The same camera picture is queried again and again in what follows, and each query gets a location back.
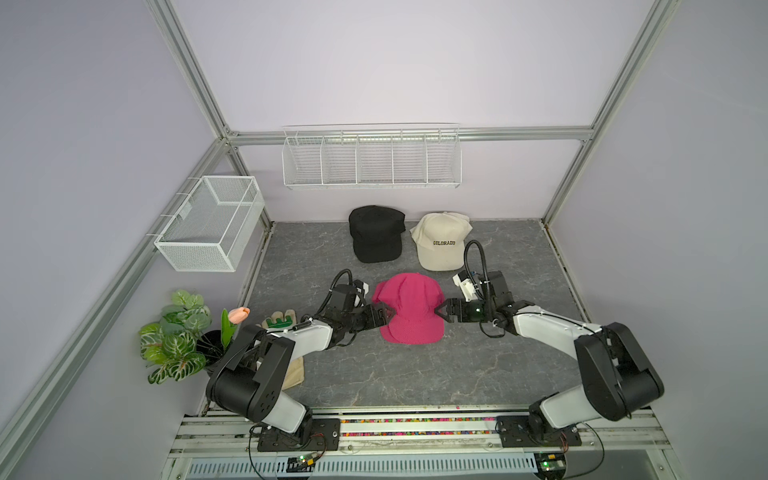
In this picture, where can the black plant pot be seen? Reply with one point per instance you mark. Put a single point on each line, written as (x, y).
(211, 347)

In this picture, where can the pink artificial tulip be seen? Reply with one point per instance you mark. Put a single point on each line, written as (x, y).
(229, 322)

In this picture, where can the aluminium frame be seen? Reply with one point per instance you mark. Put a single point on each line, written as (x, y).
(35, 413)

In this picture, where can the green toy garden rake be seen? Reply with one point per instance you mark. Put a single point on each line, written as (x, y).
(278, 322)

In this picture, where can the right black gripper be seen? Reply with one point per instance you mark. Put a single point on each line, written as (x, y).
(450, 303)

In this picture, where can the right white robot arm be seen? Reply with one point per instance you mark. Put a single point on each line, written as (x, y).
(617, 378)

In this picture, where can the cream cap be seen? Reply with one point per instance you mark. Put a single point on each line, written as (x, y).
(439, 240)

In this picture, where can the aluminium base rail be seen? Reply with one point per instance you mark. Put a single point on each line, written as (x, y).
(421, 442)

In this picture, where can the black cap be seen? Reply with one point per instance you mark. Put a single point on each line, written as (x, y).
(376, 233)

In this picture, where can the white wire side basket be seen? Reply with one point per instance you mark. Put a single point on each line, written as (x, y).
(209, 231)

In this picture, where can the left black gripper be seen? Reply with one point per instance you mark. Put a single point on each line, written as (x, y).
(371, 322)

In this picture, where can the white wire shelf basket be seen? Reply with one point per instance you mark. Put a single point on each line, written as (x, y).
(372, 156)

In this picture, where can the green potted plant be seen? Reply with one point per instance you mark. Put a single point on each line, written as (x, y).
(168, 346)

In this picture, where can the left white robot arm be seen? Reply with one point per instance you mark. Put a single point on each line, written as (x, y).
(248, 379)

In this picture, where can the pink cap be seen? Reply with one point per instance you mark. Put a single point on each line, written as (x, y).
(414, 298)

